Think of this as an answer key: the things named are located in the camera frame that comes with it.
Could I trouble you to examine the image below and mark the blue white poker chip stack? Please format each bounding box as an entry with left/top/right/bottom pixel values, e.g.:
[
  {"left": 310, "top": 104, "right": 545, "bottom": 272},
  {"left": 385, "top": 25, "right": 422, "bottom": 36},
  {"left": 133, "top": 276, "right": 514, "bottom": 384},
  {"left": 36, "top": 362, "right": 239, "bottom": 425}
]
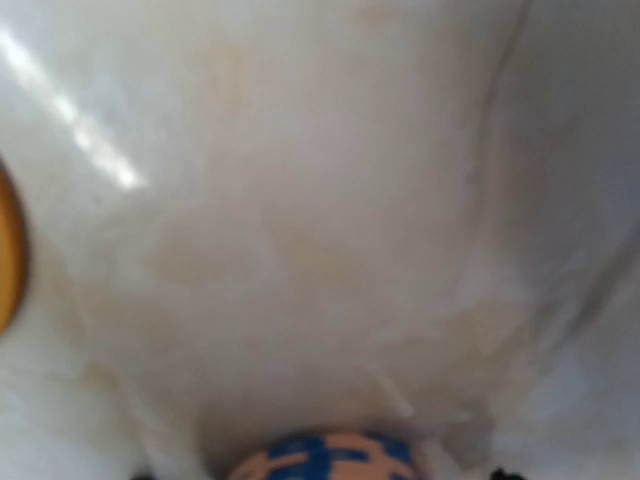
[{"left": 228, "top": 431, "right": 429, "bottom": 480}]

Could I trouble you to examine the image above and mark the orange big blind button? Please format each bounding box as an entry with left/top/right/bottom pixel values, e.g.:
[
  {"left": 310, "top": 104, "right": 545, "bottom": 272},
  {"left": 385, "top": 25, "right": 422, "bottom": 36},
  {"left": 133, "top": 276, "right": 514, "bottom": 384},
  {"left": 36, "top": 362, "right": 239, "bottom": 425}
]
[{"left": 0, "top": 164, "right": 28, "bottom": 333}]

